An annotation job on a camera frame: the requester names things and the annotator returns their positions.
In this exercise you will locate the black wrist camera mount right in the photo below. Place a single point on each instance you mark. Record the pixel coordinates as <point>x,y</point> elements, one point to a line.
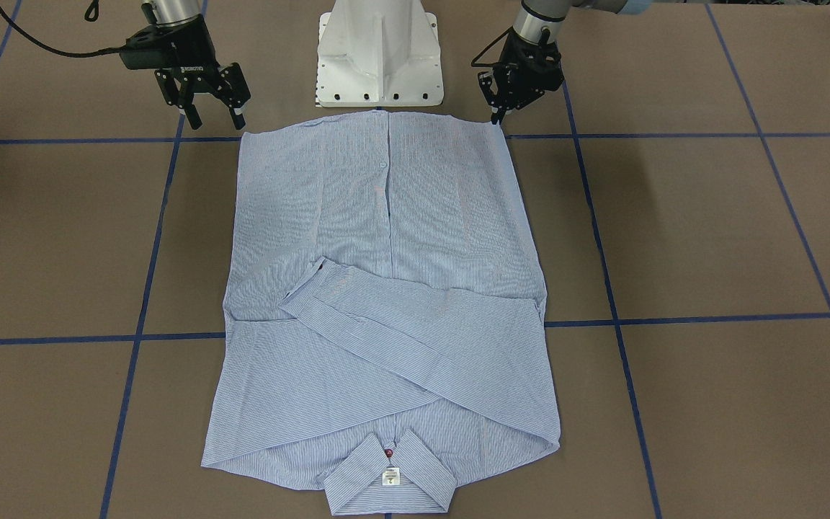
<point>187,45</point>

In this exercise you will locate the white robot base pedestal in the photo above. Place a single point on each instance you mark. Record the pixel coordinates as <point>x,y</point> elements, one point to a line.
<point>378,54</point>

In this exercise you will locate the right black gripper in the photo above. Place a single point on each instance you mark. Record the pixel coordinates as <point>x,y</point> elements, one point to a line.
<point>186,48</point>

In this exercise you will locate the light blue striped shirt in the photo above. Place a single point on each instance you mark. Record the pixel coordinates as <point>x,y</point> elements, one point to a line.
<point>384,315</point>

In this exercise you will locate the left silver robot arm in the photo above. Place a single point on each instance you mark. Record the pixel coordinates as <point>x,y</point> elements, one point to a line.
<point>539,22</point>

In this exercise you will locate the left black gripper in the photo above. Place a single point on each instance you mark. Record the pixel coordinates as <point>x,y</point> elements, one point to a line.
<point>534,60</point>

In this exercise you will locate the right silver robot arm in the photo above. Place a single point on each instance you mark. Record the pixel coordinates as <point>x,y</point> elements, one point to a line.
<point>174,13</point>

